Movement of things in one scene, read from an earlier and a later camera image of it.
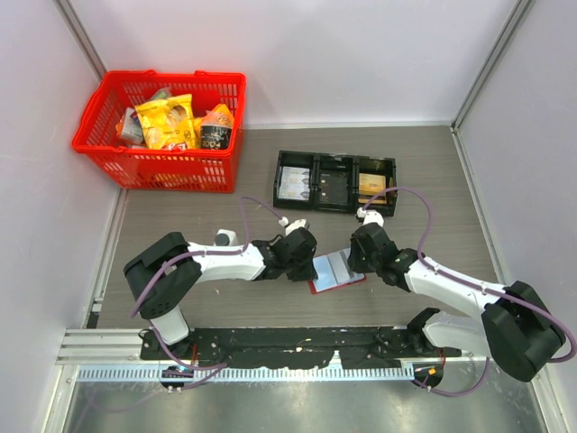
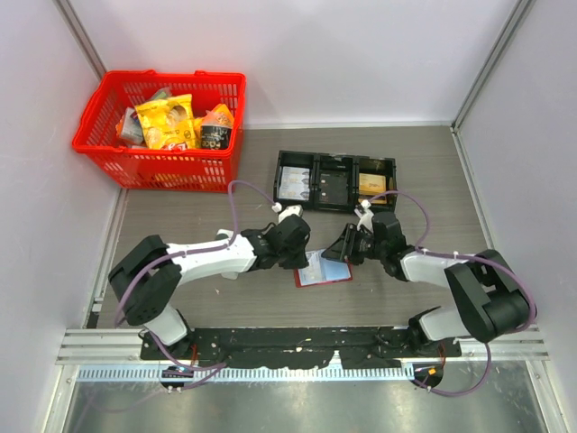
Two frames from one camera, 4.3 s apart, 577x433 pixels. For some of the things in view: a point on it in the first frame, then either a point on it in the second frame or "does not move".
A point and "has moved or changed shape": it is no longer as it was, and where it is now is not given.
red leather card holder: x=333 y=271 has moved or changed shape
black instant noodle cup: x=215 y=137 does not move
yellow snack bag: x=169 y=124 does not move
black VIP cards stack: x=334 y=188 does not move
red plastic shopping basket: x=106 y=100 does not move
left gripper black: x=307 y=274 to x=299 y=262
